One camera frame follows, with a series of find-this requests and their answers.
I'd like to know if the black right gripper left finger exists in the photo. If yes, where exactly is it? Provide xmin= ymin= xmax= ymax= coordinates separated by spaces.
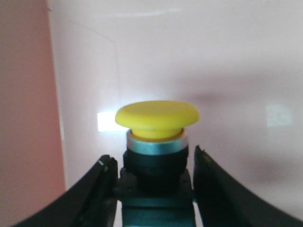
xmin=16 ymin=155 xmax=118 ymax=227

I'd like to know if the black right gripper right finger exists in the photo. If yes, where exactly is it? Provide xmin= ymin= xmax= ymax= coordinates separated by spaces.
xmin=193 ymin=146 xmax=303 ymax=227

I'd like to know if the yellow mushroom push button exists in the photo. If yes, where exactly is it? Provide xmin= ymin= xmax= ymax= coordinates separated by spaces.
xmin=115 ymin=100 xmax=199 ymax=227

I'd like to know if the pink plastic bin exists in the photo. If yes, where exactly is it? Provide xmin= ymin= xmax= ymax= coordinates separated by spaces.
xmin=0 ymin=0 xmax=303 ymax=227

